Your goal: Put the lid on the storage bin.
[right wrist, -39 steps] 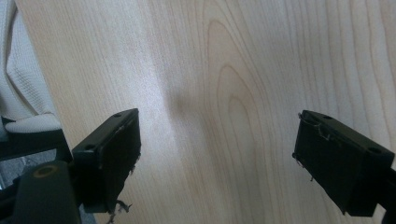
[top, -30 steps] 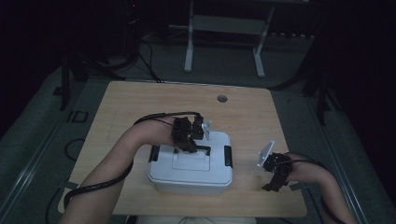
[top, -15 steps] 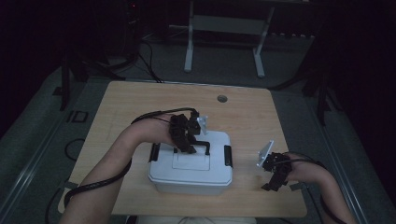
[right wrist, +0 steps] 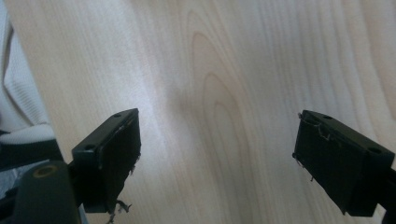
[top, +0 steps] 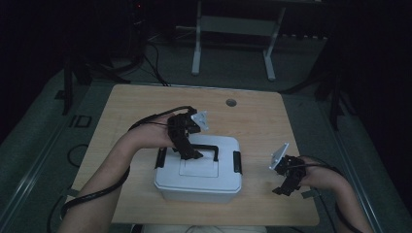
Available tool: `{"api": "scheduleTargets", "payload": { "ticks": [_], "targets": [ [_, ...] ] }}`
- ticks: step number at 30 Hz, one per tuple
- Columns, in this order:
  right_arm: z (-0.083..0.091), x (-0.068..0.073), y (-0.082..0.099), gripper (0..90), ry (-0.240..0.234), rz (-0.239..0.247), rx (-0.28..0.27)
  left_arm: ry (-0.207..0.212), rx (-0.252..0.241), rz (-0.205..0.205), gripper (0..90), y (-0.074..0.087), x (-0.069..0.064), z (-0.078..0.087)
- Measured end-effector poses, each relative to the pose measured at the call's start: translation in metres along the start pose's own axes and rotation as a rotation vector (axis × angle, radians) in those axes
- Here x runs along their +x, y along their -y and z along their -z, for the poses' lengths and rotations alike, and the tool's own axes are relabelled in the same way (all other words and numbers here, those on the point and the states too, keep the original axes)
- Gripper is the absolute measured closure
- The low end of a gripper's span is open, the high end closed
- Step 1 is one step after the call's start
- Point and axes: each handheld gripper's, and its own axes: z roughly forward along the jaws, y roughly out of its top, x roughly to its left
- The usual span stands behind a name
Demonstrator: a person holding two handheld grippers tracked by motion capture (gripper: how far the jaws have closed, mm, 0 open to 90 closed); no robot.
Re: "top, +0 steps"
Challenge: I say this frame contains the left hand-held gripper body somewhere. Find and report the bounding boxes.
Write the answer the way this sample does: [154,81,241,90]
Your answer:
[166,111,210,145]

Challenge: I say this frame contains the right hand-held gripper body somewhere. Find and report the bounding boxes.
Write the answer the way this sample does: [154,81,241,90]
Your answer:
[268,142,307,182]

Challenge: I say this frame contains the white storage box black handle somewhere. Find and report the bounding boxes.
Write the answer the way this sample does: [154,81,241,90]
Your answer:
[154,134,244,204]

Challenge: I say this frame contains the person's right hand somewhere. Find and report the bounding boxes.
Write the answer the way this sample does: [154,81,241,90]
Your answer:
[299,156,343,192]

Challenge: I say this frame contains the person's left hand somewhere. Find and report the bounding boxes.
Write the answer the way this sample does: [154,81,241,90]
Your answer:
[135,116,177,150]

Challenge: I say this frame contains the dark tripod stand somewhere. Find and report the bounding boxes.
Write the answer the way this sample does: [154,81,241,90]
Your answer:
[313,38,356,132]
[54,48,130,117]

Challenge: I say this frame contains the black equipment with red light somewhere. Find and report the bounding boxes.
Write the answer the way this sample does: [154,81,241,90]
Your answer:
[128,0,149,66]

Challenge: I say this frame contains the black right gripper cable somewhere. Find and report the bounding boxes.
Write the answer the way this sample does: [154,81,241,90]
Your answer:
[291,162,364,233]

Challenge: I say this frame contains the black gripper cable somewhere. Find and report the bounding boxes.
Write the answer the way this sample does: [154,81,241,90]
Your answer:
[291,162,364,233]
[59,105,198,221]

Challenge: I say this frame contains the black floor cables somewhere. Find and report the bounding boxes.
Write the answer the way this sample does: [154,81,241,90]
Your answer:
[142,42,171,87]

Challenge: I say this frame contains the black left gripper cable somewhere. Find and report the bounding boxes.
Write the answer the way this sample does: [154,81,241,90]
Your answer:
[59,105,198,221]

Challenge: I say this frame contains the black rectangular floor bracket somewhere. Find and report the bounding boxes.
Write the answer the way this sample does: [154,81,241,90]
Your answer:
[68,115,93,129]

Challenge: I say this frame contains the black cable loop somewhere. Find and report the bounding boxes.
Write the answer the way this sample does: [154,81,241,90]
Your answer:
[66,143,89,169]

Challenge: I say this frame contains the white metal stand frame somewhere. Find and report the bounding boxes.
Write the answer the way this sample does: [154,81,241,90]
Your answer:
[176,0,287,82]

